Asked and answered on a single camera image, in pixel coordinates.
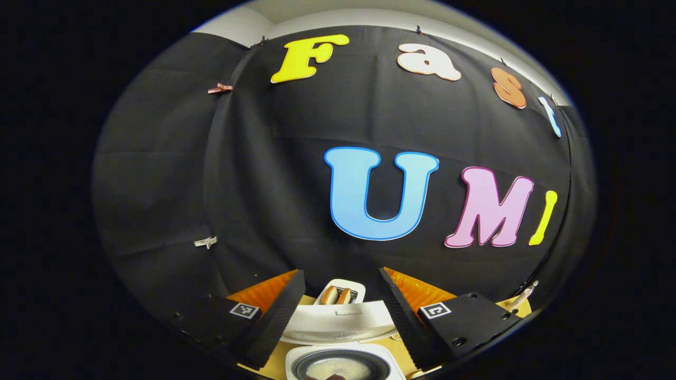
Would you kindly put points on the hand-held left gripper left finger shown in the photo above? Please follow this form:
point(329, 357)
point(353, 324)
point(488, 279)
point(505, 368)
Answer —
point(272, 322)

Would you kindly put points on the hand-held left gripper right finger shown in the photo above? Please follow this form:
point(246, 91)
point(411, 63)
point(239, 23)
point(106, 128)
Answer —
point(406, 322)

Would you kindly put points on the white rice cooker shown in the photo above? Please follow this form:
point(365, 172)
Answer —
point(343, 323)

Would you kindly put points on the white rice heap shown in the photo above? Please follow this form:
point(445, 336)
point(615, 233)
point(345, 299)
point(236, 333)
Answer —
point(343, 367)

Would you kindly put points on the white toaster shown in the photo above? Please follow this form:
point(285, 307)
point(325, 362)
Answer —
point(359, 287)

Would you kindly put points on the toasted bread slice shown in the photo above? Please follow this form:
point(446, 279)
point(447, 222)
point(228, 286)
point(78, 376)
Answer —
point(329, 295)
point(345, 296)

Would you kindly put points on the white cloth clip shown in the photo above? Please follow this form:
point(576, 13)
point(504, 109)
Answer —
point(206, 242)

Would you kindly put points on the clear bottle with pink label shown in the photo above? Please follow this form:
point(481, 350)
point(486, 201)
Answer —
point(520, 300)

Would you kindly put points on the black backdrop cloth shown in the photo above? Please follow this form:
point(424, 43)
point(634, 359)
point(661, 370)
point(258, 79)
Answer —
point(264, 184)

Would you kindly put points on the pink cloth clip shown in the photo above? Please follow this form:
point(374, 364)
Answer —
point(220, 88)

